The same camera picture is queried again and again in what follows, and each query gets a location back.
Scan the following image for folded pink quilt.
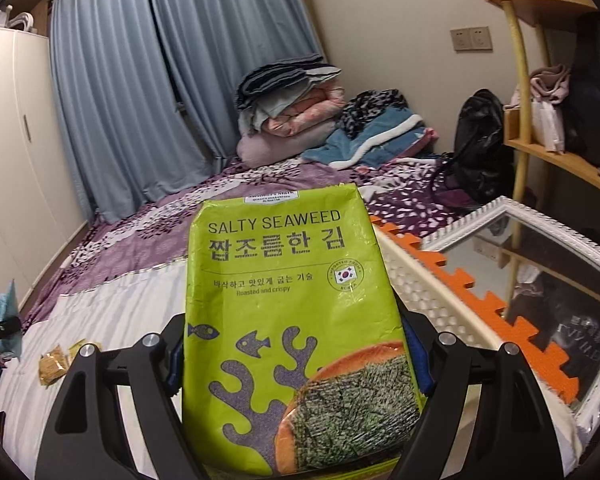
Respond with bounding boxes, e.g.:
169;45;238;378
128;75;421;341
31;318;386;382
260;85;348;136

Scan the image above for cream perforated plastic basket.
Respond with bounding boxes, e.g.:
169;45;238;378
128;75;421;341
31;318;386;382
375;225;551;391

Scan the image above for white paper bags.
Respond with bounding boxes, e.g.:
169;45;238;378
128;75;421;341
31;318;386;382
530;97;566;153

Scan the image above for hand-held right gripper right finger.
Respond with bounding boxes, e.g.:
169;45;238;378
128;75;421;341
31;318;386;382
390;310;566;480

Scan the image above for white framed mirror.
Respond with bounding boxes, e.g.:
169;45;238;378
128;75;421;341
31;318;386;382
420;195;600;441

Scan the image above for light blue snack packet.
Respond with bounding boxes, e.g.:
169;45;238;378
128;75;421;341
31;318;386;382
0;279;22;353

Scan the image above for orange foam mat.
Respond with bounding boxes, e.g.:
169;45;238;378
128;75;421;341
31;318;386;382
370;215;581;406

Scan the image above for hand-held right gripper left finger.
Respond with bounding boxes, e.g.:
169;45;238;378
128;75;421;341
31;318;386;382
35;312;206;480

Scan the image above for olive green seaweed packet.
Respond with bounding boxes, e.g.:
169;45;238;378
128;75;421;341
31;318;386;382
181;183;428;478

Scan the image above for leopard print cloth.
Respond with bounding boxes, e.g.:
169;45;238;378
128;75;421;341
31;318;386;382
340;89;411;138

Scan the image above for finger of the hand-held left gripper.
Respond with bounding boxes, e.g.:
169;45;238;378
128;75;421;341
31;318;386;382
0;316;23;348

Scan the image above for pink cloth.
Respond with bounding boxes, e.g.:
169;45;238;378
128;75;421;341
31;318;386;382
530;64;571;106

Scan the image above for dark hanging bag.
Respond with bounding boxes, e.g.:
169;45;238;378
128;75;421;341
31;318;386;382
562;10;600;176

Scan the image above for white wardrobe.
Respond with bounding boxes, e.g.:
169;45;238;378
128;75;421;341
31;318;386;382
0;25;88;306

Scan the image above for black backpack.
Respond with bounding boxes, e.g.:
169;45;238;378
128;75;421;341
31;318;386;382
452;89;518;206

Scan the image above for blue-grey curtain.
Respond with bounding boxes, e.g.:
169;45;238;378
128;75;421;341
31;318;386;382
50;0;326;223

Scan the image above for folded grey blankets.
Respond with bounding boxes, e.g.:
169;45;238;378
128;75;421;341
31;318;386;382
236;55;342;126

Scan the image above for blue fleece blanket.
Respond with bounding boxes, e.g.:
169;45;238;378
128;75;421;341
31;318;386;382
300;105;438;170

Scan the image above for purple floral bedspread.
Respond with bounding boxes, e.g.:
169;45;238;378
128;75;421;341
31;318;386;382
20;155;481;341

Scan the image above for wooden corner shelf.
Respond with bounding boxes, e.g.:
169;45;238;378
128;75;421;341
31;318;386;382
475;0;600;211

